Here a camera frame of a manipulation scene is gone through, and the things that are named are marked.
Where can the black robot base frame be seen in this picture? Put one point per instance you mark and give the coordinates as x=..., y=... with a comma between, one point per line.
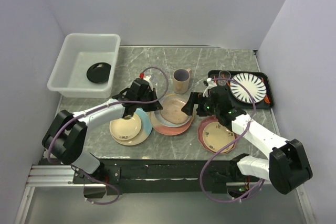
x=171, y=176

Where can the translucent white plastic bin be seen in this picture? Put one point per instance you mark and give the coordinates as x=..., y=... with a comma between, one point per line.
x=80, y=51

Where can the white blue striped plate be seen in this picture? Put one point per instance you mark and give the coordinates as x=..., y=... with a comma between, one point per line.
x=247, y=87

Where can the black glossy plate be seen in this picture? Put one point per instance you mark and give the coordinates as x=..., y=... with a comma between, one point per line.
x=98, y=73

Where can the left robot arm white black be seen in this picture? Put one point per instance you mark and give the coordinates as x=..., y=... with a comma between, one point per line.
x=67, y=134

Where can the beige pink branch plate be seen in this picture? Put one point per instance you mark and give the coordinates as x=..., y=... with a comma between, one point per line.
x=169, y=131

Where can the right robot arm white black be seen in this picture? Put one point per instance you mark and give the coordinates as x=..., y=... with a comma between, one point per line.
x=286, y=165

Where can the small clear glass cup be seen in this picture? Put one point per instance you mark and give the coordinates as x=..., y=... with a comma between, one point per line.
x=223, y=77

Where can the orange utensil on tray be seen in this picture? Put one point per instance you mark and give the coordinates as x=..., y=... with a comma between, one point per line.
x=266, y=99

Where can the pink scalloped plate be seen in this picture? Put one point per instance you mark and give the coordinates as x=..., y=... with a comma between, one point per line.
x=202, y=125

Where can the small beige black-stroke plate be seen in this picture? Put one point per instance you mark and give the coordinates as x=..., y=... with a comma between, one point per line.
x=125, y=128

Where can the wooden bamboo tray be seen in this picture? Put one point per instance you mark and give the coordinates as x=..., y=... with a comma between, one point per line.
x=174, y=95

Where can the beige flower plate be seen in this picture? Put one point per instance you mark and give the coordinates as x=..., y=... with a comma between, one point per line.
x=215, y=136

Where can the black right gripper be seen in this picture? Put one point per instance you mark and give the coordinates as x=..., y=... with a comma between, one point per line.
x=193, y=99

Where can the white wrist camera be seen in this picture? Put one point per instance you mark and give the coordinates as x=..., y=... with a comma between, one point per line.
x=209, y=83
x=149, y=78

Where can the white grey rimmed plate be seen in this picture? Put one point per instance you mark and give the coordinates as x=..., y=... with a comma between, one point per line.
x=165, y=122

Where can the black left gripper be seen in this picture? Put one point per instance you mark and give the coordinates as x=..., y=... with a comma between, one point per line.
x=154, y=106

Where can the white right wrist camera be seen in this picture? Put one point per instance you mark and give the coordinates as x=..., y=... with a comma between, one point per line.
x=209, y=83

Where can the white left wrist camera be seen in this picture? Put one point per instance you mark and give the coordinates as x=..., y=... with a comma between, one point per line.
x=149, y=78

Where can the beige blue large plate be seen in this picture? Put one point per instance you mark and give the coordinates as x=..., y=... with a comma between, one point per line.
x=146, y=130

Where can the black serving tray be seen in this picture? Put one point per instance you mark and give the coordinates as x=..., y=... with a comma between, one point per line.
x=259, y=105

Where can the pink beige mug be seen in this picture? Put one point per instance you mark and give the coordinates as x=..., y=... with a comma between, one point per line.
x=181, y=79

